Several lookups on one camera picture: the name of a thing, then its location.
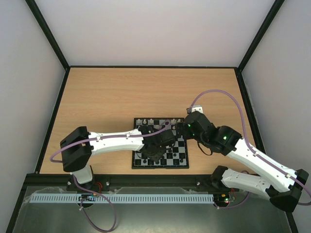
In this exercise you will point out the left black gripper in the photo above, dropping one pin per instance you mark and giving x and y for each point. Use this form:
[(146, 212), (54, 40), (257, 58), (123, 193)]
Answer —
[(156, 158)]

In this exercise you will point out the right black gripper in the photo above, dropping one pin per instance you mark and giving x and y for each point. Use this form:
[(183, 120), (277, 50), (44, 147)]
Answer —
[(180, 129)]

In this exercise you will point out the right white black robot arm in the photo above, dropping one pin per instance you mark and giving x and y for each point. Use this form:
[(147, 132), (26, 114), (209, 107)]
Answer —
[(279, 184)]

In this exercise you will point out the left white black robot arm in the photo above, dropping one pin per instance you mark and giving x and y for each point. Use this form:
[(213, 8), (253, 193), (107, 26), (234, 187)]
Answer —
[(80, 145)]

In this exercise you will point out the black and silver chessboard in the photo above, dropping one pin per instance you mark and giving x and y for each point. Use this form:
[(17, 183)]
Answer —
[(176, 156)]

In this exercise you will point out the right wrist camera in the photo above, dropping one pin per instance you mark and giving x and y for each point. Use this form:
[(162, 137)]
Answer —
[(195, 108)]

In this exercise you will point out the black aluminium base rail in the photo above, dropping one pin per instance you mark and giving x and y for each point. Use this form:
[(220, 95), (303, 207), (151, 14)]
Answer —
[(105, 183)]

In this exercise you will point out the light blue cable duct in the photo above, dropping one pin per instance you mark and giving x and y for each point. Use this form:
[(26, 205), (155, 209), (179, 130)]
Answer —
[(124, 198)]

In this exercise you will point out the black frame posts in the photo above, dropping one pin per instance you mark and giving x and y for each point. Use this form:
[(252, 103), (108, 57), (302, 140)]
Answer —
[(238, 70)]

